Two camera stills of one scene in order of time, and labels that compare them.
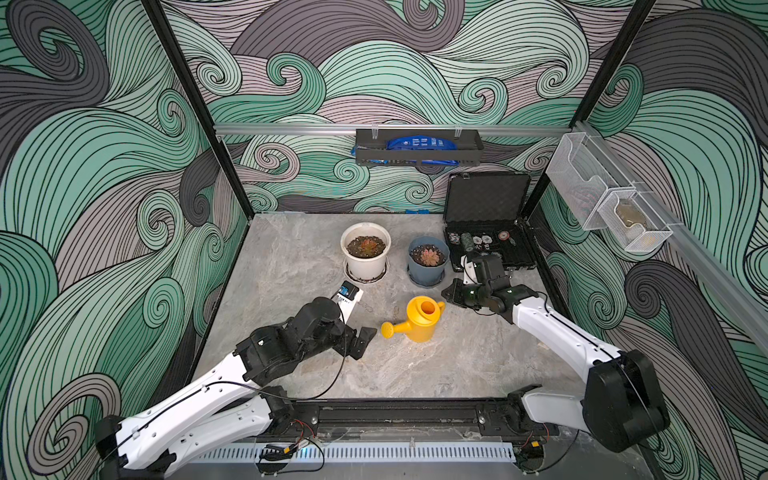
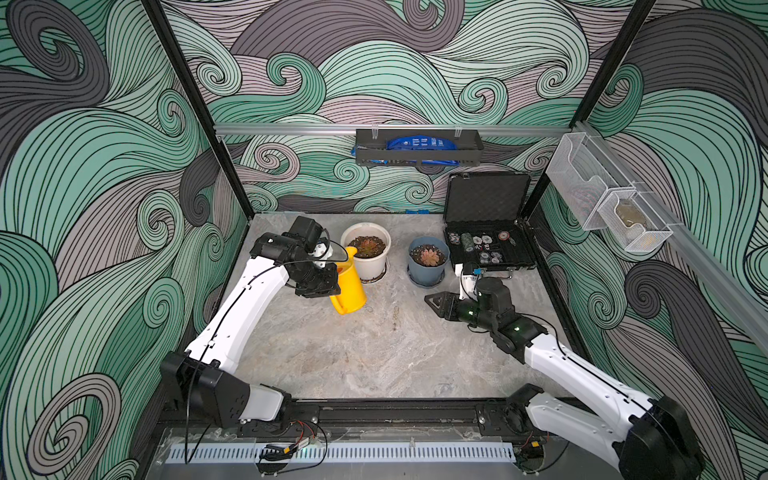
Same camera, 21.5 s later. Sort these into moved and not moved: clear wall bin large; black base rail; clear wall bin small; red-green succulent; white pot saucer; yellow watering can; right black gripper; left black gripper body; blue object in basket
Moved: right black gripper; left black gripper body; yellow watering can
Not moved: black base rail; clear wall bin large; clear wall bin small; blue object in basket; white pot saucer; red-green succulent
